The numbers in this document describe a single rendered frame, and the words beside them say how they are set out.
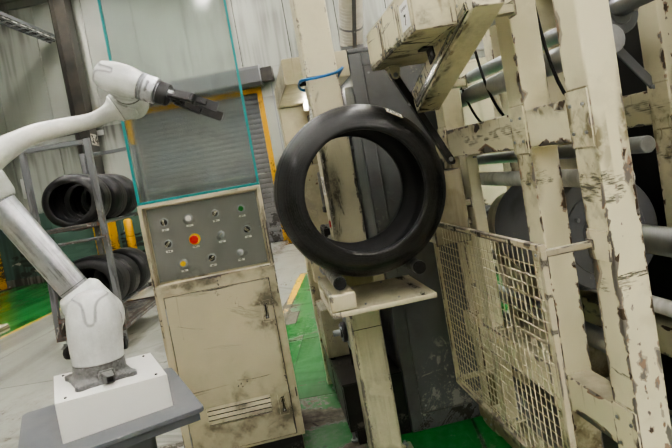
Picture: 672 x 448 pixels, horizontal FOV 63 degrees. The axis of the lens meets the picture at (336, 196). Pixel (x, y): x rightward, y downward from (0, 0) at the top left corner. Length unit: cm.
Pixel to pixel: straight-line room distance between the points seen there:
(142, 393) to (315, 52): 137
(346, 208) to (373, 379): 71
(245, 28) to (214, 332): 942
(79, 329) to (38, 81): 1117
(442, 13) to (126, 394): 146
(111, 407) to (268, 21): 1019
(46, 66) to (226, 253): 1051
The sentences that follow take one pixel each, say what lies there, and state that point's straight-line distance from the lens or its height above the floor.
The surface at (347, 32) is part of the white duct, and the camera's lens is 283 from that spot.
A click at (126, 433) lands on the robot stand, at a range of 179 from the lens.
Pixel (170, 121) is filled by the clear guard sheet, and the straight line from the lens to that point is 260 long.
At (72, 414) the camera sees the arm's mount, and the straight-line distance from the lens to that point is 185.
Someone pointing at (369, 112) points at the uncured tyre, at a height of 145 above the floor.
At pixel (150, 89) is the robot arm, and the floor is 164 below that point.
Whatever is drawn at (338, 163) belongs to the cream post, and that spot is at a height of 130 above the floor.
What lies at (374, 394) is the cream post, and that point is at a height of 34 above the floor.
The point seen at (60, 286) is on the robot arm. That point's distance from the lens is 210.
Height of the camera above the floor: 129
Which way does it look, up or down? 3 degrees down
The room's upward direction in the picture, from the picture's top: 10 degrees counter-clockwise
